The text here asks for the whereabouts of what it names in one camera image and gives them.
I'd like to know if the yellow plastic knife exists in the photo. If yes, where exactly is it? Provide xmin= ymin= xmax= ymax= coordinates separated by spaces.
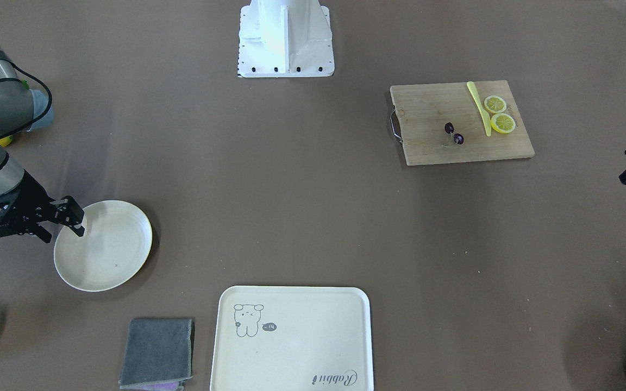
xmin=466 ymin=81 xmax=492 ymax=137

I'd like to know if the bamboo cutting board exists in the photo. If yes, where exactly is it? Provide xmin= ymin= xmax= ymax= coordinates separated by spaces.
xmin=390 ymin=80 xmax=535 ymax=166

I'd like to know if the grey folded cloth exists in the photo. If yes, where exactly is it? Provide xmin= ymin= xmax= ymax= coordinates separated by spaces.
xmin=118 ymin=318 xmax=193 ymax=390

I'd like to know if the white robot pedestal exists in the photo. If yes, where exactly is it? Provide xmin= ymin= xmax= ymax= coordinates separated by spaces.
xmin=237 ymin=1 xmax=335 ymax=78

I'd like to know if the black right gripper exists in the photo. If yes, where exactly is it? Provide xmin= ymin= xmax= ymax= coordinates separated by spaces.
xmin=0 ymin=173 xmax=85 ymax=243

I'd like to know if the cream round plate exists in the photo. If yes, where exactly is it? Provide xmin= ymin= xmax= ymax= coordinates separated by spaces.
xmin=54 ymin=200 xmax=153 ymax=292

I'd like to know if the cream rabbit tray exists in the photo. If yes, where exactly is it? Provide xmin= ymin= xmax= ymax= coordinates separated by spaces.
xmin=210 ymin=286 xmax=375 ymax=390

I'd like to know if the lemon half inner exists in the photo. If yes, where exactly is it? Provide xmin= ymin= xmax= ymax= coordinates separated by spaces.
xmin=484 ymin=96 xmax=507 ymax=115

